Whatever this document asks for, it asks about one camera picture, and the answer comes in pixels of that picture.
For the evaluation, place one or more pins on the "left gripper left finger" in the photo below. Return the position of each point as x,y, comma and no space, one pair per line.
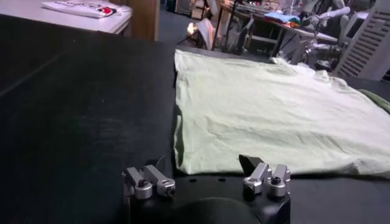
137,182

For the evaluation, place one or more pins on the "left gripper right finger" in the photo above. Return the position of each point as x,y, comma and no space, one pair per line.
259,176

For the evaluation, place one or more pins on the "light green t-shirt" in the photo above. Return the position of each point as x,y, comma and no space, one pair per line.
274,115

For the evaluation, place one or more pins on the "black table cover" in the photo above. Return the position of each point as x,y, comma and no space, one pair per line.
24,45
106,121

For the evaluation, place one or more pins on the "white standing desk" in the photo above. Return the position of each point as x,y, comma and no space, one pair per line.
274,25

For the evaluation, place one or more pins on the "white tote bag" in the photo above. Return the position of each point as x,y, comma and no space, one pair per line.
205,32

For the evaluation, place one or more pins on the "colourful cloth pile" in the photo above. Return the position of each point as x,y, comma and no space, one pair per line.
281,17

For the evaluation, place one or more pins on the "wooden partition screen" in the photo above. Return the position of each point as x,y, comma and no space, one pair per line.
143,18

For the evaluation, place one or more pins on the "white air cooler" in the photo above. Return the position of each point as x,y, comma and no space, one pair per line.
365,42

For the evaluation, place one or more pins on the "folded white printed shirt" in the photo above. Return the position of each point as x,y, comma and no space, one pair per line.
82,7

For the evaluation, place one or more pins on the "white side table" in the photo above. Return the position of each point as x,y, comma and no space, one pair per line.
30,13

